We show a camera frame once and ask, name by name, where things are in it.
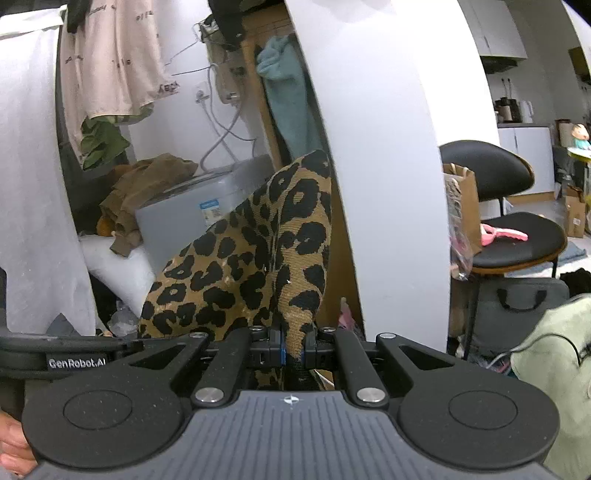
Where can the light green cloth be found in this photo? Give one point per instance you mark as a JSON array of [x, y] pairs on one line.
[[555, 358]]

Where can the dark grey bag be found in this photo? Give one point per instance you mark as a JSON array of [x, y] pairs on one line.
[[509, 309]]

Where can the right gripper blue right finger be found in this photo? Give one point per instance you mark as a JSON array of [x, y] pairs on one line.
[[341, 352]]

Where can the grey foam panel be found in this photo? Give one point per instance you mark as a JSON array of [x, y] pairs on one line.
[[181, 214]]

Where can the clear plastic bag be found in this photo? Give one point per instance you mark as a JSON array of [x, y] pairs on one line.
[[123, 321]]

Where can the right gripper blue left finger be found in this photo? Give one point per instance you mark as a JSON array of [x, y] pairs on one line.
[[244, 350]]

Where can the black round chair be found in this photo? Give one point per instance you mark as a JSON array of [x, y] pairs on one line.
[[500, 174]]

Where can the green hanging garment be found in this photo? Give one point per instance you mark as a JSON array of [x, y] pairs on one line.
[[102, 141]]

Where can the leopard print garment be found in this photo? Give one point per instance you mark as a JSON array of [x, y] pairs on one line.
[[264, 264]]

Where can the white pillow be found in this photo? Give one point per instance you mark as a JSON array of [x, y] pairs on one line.
[[129, 278]]

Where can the brown garment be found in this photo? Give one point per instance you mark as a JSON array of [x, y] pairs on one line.
[[134, 186]]

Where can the pink comb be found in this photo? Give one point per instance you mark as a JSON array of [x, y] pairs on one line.
[[489, 234]]

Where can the teal hanging towel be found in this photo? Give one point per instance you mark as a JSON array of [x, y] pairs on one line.
[[289, 95]]

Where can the person left hand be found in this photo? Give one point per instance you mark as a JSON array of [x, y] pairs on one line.
[[16, 454]]

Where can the pink hanging shirt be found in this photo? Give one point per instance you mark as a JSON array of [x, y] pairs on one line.
[[110, 62]]

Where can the tall cardboard box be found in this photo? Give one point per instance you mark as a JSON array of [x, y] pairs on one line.
[[259, 26]]

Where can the brown paper bag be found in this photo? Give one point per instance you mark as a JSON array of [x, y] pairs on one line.
[[463, 204]]

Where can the purple detergent pouch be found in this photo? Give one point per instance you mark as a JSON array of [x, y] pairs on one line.
[[348, 322]]

